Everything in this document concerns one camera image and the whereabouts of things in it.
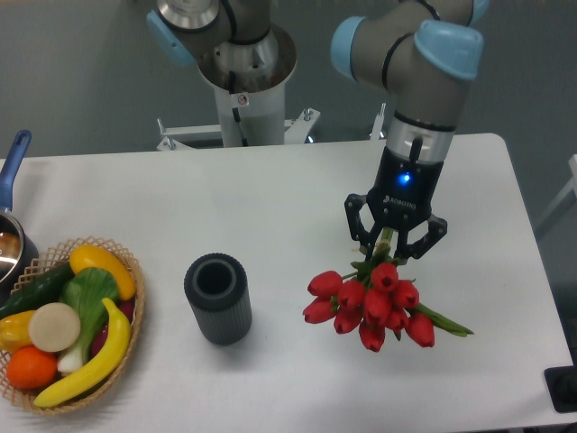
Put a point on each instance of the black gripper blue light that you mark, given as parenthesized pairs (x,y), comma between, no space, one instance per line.
(400,199)

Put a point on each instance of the red tulip bouquet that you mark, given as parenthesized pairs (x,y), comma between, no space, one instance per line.
(374,299)

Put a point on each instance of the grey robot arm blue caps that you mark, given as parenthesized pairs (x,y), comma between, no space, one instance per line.
(424,53)

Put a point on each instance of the dark grey ribbed vase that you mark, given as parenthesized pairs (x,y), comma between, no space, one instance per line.
(216,286)

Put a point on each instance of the black device at table edge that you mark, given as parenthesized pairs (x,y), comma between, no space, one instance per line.
(561,384)

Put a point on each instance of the dark red vegetable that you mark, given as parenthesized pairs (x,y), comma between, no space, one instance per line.
(127,307)

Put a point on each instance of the yellow squash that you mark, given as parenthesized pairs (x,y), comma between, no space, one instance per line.
(92,256)

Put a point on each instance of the yellow banana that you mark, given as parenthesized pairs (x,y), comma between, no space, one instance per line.
(98,368)

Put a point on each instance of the green bok choy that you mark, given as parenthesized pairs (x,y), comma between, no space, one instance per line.
(84,293)

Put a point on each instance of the woven wicker basket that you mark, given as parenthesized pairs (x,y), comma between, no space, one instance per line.
(53,257)

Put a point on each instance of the dark green cucumber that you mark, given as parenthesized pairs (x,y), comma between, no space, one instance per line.
(43,289)

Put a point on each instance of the beige round disc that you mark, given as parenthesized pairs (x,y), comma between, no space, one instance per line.
(54,327)

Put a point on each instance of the yellow bell pepper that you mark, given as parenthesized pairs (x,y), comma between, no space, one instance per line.
(14,331)

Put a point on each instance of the orange fruit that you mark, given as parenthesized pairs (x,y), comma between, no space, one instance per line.
(31,368)

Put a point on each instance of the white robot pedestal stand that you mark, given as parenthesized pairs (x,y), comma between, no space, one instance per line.
(245,120)

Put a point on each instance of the white furniture frame right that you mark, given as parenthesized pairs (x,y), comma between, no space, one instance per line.
(559,205)

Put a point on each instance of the saucepan with blue handle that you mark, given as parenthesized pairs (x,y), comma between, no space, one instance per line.
(17,249)

